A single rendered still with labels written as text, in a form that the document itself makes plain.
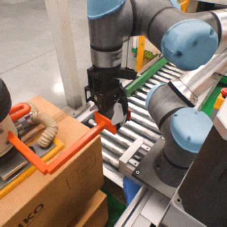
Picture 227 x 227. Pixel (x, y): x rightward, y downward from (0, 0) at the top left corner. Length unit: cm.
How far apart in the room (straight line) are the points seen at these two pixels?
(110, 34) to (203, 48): 18
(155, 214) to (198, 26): 59
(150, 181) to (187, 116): 25
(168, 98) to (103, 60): 26
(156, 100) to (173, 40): 34
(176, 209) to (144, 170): 42
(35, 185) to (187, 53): 55
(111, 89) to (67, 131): 33
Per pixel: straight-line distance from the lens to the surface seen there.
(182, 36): 32
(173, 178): 66
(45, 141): 69
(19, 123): 73
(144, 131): 147
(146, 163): 71
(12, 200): 67
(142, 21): 43
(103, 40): 42
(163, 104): 61
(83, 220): 115
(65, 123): 80
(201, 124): 56
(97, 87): 49
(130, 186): 82
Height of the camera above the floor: 163
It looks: 45 degrees down
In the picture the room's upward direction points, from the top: straight up
